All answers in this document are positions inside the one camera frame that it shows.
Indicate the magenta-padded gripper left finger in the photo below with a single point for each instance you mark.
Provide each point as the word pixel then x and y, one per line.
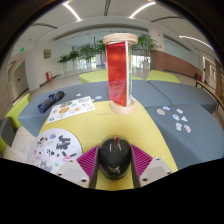
pixel 75 171

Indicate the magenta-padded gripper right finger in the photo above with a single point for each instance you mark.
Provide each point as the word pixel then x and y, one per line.
pixel 150 170

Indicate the black computer mouse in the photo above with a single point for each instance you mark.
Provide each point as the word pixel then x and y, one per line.
pixel 114 160

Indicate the group of small stickers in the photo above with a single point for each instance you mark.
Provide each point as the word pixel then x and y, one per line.
pixel 160 112

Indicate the white sticker sheet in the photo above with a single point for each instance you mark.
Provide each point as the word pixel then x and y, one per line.
pixel 70 109

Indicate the long grey upholstered seat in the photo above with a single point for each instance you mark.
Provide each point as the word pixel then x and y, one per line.
pixel 33 116

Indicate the folded dark blue umbrella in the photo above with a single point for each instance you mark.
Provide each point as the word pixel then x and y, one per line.
pixel 50 101

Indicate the small dark grey ottoman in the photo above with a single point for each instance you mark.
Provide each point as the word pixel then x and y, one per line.
pixel 6 131

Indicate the lime green upholstered seat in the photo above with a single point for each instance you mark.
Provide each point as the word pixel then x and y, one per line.
pixel 18 111
pixel 93 76
pixel 163 76

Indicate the red fire extinguisher cabinet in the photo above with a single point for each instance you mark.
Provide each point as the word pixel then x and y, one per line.
pixel 49 76

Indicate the wooden bench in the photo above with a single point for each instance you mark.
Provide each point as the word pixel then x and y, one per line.
pixel 210 91

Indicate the red panel tower wooden ends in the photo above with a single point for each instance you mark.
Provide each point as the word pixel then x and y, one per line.
pixel 116 70

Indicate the dark door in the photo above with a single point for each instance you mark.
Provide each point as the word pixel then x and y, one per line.
pixel 20 80

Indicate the row of potted plants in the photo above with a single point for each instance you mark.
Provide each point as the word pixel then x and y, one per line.
pixel 87 51

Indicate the green exit sign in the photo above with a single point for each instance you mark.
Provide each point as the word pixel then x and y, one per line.
pixel 22 49

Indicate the group of ceiling light strips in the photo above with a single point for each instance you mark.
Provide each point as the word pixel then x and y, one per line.
pixel 71 11

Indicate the brown wall plaque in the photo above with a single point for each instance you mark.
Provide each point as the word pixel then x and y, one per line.
pixel 47 54

